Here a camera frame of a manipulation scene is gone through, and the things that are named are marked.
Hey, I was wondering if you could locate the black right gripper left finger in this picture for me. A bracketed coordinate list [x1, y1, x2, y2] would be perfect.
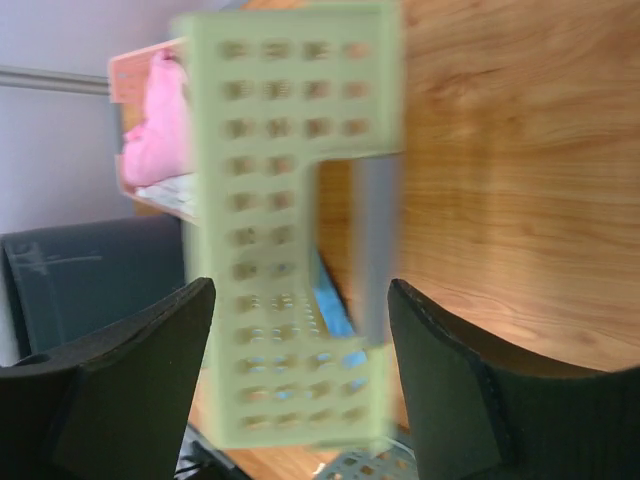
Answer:
[1, 278, 216, 479]

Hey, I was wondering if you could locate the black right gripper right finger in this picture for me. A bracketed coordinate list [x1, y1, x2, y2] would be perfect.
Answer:
[388, 279, 639, 479]

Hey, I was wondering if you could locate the light blue perforated basket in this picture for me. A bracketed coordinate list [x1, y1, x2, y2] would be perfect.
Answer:
[314, 441, 419, 480]

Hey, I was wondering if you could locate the dark navy round bin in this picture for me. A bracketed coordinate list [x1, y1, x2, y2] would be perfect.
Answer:
[1, 215, 185, 366]

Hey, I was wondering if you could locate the pale green perforated tray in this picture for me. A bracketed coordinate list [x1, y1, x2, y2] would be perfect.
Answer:
[174, 1, 403, 453]

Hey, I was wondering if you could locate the blue cartoon cloth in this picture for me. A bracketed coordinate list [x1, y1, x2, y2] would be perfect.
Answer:
[310, 249, 367, 369]

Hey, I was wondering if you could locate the light pink cloth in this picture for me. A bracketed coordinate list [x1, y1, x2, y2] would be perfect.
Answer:
[121, 49, 191, 187]

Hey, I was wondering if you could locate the pink perforated basket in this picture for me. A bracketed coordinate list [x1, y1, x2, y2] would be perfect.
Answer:
[108, 39, 195, 223]

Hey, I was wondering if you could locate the left aluminium frame post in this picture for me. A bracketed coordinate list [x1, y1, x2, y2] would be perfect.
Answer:
[0, 66, 110, 96]

